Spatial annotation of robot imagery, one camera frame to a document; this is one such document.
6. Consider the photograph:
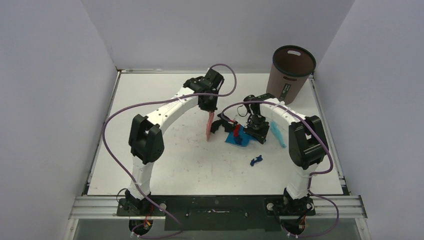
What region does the blue dustpan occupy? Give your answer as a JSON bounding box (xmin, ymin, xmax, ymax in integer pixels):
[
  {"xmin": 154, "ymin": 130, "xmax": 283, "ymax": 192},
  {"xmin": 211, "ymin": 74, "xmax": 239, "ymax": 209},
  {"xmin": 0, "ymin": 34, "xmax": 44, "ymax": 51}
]
[{"xmin": 225, "ymin": 124, "xmax": 256, "ymax": 147}]

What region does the pink hand brush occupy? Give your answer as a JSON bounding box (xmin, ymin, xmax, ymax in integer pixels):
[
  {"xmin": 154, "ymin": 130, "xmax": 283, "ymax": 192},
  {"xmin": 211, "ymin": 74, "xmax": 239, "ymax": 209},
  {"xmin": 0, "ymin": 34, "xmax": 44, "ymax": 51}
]
[{"xmin": 205, "ymin": 111, "xmax": 215, "ymax": 142}]

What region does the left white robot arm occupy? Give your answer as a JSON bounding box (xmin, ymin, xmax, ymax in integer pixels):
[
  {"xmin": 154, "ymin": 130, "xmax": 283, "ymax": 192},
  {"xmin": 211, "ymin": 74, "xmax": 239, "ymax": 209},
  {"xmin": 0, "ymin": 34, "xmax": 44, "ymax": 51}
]
[{"xmin": 125, "ymin": 69, "xmax": 224, "ymax": 216}]

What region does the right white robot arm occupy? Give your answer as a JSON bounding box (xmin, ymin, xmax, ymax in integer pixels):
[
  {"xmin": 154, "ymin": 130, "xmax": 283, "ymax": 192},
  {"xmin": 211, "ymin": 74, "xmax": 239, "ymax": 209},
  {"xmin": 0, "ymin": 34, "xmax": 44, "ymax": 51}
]
[{"xmin": 244, "ymin": 93, "xmax": 328, "ymax": 215}]

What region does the teal paper scrap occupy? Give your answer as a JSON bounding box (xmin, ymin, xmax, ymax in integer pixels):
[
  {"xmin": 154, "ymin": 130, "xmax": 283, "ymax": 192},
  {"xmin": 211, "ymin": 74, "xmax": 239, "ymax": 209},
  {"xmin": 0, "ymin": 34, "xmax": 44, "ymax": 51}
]
[{"xmin": 270, "ymin": 121, "xmax": 287, "ymax": 149}]

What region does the red paper scrap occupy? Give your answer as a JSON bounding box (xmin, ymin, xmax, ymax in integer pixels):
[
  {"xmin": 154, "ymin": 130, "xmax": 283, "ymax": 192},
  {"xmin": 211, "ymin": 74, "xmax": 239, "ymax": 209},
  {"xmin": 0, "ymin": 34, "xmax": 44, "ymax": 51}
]
[{"xmin": 233, "ymin": 124, "xmax": 241, "ymax": 138}]

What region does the small dark blue scrap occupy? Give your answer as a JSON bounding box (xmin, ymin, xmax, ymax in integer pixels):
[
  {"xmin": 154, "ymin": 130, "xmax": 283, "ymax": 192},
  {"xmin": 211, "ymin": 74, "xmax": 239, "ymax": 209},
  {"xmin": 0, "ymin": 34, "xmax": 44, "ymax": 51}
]
[{"xmin": 234, "ymin": 135, "xmax": 243, "ymax": 146}]

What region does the black paper scrap left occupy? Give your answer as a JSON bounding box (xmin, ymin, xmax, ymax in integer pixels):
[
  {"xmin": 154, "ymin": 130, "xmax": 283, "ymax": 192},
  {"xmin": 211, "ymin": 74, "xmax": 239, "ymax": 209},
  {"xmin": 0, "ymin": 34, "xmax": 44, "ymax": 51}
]
[{"xmin": 210, "ymin": 119, "xmax": 236, "ymax": 134}]

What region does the dark blue scrap near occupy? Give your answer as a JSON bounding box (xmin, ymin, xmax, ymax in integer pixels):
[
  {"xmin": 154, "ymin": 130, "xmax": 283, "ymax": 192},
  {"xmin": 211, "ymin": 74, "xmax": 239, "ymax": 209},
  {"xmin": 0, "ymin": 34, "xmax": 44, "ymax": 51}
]
[{"xmin": 250, "ymin": 155, "xmax": 263, "ymax": 167}]

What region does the brown waste bin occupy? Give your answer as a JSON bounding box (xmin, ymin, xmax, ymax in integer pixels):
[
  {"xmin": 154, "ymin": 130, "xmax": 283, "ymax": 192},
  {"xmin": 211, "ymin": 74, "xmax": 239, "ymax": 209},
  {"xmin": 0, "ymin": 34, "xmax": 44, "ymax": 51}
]
[{"xmin": 266, "ymin": 45, "xmax": 317, "ymax": 105}]

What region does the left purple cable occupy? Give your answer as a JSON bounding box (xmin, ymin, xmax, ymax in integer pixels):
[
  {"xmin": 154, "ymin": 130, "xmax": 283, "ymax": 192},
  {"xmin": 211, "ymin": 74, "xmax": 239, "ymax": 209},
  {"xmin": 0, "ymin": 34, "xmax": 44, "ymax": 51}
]
[{"xmin": 101, "ymin": 63, "xmax": 238, "ymax": 240}]

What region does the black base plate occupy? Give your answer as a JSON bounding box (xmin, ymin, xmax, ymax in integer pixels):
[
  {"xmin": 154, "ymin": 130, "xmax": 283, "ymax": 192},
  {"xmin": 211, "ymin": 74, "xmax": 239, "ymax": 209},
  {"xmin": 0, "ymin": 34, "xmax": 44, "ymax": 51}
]
[{"xmin": 116, "ymin": 195, "xmax": 316, "ymax": 232}]

